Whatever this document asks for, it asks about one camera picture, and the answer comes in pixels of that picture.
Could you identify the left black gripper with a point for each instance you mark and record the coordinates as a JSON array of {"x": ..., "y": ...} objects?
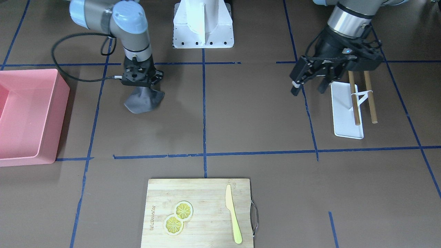
[{"x": 327, "y": 44}]

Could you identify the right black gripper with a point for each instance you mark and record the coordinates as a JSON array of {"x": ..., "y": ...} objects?
[{"x": 159, "y": 76}]

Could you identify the grey pink cleaning cloth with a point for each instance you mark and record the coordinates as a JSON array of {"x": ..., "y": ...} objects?
[{"x": 143, "y": 99}]

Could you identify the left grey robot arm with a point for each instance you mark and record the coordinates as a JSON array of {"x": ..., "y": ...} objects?
[{"x": 352, "y": 18}]

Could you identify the white towel rack stand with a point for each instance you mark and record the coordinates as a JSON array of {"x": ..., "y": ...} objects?
[{"x": 346, "y": 107}]

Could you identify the pink plastic bin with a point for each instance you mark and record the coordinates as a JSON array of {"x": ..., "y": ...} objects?
[{"x": 33, "y": 104}]

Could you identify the yellow plastic knife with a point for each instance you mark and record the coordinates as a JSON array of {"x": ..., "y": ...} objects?
[{"x": 237, "y": 236}]

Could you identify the lemon slice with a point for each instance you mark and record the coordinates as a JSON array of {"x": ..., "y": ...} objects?
[
  {"x": 183, "y": 211},
  {"x": 173, "y": 226}
]

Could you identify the bamboo cutting board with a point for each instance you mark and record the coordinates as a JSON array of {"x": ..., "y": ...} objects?
[{"x": 210, "y": 225}]

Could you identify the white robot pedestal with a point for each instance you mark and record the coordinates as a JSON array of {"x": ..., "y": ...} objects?
[{"x": 203, "y": 24}]

